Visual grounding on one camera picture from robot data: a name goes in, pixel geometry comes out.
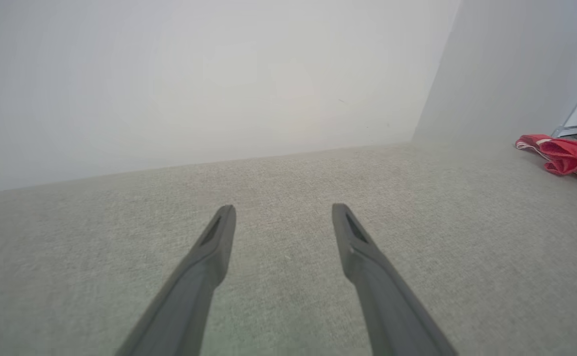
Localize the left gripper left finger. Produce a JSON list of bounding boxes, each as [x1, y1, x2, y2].
[[115, 204, 237, 356]]

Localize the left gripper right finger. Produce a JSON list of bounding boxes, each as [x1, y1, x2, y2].
[[332, 203, 457, 356]]

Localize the red and white basketball jersey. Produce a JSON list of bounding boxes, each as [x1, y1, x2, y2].
[[515, 133, 577, 194]]

